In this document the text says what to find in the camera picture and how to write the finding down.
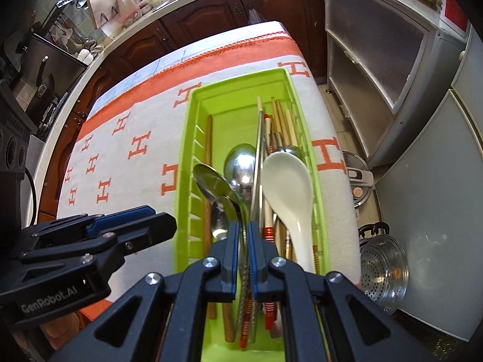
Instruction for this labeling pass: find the black frying pan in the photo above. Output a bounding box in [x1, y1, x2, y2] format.
[23, 34, 89, 114]

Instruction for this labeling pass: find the steel steamer pot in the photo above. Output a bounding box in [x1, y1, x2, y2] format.
[358, 222, 410, 315]

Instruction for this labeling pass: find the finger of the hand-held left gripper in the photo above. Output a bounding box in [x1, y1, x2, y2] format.
[17, 212, 178, 284]
[22, 205, 156, 249]

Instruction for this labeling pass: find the wooden cutting board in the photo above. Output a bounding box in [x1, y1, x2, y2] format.
[87, 0, 121, 31]

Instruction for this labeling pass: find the red label container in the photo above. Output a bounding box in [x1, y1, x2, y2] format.
[441, 0, 472, 34]

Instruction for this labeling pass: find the large metal spoon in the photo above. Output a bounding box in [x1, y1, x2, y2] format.
[224, 143, 258, 204]

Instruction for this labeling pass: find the white ceramic spoon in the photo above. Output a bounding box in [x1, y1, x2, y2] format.
[261, 151, 317, 275]

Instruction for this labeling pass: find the person's left hand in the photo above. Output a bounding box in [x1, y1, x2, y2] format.
[44, 308, 90, 352]

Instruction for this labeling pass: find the black countertop appliance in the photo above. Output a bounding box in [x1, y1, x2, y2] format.
[0, 83, 38, 174]

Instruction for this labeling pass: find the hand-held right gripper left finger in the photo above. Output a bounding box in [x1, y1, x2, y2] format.
[49, 222, 241, 362]

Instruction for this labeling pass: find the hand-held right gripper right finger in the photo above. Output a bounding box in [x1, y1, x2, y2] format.
[247, 222, 440, 362]

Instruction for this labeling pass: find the orange patterned blanket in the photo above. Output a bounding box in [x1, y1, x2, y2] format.
[56, 21, 363, 321]

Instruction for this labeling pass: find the dark brown wooden chopstick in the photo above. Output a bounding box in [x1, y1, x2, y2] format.
[222, 302, 235, 342]
[204, 115, 217, 319]

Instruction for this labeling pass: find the black power cable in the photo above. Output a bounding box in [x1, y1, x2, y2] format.
[23, 168, 40, 221]

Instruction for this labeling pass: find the grey refrigerator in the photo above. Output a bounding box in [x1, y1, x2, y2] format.
[373, 26, 483, 342]

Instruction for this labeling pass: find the steel pressure cooker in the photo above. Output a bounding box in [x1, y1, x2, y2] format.
[341, 151, 375, 208]

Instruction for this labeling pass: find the green plastic utensil tray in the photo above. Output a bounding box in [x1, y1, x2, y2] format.
[173, 67, 332, 362]

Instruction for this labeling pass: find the clear food container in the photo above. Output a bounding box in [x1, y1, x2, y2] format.
[119, 5, 149, 27]

